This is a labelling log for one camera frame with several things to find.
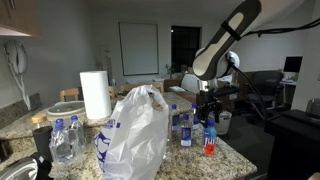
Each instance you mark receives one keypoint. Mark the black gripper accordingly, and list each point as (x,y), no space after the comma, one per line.
(210,95)

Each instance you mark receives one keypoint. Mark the red label Fiji bottle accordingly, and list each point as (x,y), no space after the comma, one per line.
(209,137)

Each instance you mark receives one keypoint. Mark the blue cap water bottle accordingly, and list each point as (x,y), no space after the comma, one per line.
(186,131)
(173,120)
(193,116)

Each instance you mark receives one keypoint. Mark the white plastic shopping bag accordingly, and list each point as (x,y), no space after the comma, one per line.
(132,143)

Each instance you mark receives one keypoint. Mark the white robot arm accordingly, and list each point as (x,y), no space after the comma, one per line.
(243,21)

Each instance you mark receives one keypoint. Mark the crushed clear water bottle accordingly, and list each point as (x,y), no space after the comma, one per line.
(76,135)
(60,146)

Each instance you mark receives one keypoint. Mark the white waste bin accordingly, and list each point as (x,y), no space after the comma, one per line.
(222,125)

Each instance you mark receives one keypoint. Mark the wooden chair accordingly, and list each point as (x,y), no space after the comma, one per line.
(69,92)
(157,85)

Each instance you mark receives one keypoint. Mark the black office chair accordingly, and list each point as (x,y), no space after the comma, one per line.
(265,89)

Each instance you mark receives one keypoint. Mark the computer monitor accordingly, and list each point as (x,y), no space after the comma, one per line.
(293,64)

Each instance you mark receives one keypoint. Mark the black cart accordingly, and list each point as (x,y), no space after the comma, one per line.
(296,148)

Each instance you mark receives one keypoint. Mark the white paper towel roll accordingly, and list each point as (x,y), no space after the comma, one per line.
(95,88)

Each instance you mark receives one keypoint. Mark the round glass lid dish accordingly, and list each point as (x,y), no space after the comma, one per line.
(66,108)

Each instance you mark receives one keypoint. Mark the dark jar wooden lid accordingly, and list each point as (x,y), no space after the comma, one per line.
(41,131)

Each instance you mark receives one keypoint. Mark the black silver appliance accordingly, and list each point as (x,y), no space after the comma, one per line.
(33,167)

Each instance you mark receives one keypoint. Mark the wooden upper cabinet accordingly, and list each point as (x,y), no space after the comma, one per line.
(19,18)

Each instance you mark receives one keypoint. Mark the white wall whiteboard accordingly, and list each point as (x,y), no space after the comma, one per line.
(139,48)

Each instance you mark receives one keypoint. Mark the white wall phone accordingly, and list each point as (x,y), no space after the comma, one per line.
(17,62)

